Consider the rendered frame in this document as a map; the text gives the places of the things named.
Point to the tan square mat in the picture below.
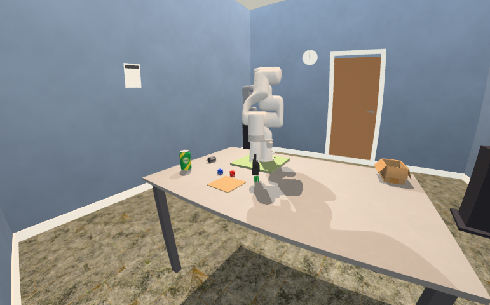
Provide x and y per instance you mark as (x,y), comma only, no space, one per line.
(226,184)

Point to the open brown cardboard box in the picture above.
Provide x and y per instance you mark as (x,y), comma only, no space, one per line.
(387,172)

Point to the green soda can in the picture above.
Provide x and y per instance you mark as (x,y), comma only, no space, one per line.
(185,160)

